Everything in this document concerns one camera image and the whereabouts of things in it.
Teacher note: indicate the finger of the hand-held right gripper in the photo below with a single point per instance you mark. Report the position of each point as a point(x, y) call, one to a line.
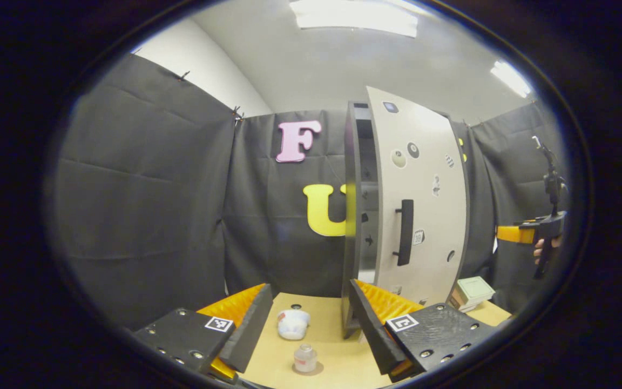
point(513, 234)

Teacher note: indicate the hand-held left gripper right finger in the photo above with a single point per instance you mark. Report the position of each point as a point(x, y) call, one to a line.
point(373, 329)

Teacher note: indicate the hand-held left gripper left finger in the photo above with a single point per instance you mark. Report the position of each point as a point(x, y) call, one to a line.
point(249, 329)

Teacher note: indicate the small clear bottle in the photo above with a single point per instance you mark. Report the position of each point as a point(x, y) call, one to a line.
point(305, 356)

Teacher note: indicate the round brown coaster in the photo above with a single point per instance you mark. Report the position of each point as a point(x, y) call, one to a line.
point(319, 370)

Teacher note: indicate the beige cabinet door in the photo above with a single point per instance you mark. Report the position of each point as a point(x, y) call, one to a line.
point(430, 259)

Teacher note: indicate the white crumpled plastic bag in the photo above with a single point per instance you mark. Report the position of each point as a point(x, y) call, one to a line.
point(292, 323)

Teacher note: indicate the narrow ceiling light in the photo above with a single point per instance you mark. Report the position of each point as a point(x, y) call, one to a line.
point(511, 78)

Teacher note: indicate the black backdrop cloth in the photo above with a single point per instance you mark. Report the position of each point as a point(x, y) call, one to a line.
point(143, 205)

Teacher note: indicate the large ceiling light panel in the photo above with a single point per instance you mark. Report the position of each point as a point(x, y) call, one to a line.
point(354, 16)

